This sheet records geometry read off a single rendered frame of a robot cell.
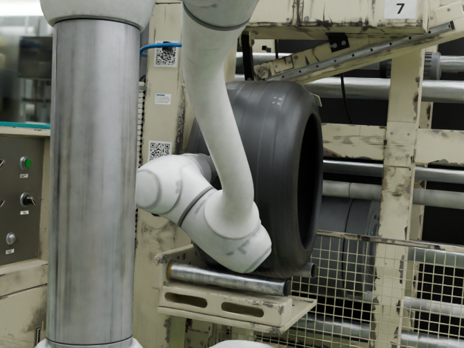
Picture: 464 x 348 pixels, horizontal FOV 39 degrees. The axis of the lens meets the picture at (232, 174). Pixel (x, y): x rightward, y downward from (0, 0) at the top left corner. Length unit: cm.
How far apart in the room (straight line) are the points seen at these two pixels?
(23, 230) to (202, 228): 77
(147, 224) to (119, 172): 118
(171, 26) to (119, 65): 117
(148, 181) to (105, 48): 48
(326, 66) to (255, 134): 60
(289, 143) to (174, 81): 44
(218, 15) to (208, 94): 17
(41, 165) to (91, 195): 115
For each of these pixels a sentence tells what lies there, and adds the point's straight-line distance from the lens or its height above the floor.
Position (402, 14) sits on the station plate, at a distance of 199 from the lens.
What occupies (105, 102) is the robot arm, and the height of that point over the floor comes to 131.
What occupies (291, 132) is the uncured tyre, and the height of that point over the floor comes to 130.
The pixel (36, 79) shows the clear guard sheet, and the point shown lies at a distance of 182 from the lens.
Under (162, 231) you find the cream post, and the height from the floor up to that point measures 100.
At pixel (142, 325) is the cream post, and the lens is 199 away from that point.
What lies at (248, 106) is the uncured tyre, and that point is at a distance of 167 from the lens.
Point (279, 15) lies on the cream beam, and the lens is 207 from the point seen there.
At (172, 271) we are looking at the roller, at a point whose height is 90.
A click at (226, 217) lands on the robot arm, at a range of 115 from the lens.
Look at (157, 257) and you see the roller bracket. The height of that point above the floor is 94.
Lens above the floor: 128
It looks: 3 degrees down
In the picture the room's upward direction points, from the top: 4 degrees clockwise
